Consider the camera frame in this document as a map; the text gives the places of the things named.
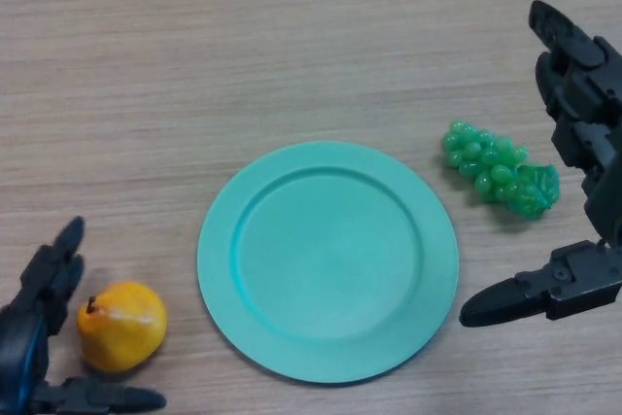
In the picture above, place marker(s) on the yellow pear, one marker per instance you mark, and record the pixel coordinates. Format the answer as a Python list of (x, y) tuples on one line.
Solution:
[(124, 330)]

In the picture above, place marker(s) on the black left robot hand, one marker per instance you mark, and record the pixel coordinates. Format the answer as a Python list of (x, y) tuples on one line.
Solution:
[(24, 337)]

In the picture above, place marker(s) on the green plastic grape bunch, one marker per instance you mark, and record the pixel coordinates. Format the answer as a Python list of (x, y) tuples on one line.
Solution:
[(486, 167)]

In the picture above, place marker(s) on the green round plate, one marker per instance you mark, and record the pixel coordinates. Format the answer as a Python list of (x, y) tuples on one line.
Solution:
[(328, 264)]

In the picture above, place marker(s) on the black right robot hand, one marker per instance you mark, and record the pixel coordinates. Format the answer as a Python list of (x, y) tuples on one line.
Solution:
[(593, 109)]

